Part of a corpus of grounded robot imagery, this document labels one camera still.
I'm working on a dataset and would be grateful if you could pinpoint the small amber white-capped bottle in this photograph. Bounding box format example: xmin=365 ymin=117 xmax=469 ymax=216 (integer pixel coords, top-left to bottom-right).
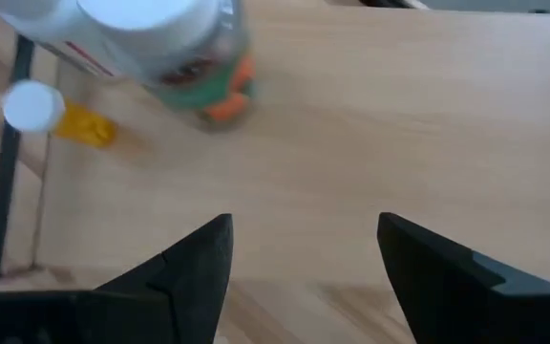
xmin=1 ymin=79 xmax=118 ymax=149

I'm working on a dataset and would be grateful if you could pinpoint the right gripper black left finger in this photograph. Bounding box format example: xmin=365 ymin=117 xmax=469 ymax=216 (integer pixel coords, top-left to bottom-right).
xmin=0 ymin=213 xmax=235 ymax=344

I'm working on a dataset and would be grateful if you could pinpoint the white bottle red-lined label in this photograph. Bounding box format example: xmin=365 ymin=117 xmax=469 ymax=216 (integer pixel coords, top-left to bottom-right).
xmin=0 ymin=0 xmax=128 ymax=80

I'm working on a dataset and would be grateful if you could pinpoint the large clear green-labelled bottle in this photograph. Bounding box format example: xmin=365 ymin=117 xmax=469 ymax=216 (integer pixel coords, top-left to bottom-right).
xmin=76 ymin=0 xmax=257 ymax=128

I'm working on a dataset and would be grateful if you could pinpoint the wooden shelf with black frame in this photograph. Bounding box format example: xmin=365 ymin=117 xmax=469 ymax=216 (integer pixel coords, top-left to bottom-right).
xmin=0 ymin=0 xmax=550 ymax=292

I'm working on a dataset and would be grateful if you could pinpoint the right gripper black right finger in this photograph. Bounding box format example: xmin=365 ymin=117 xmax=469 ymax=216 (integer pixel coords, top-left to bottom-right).
xmin=377 ymin=212 xmax=550 ymax=344

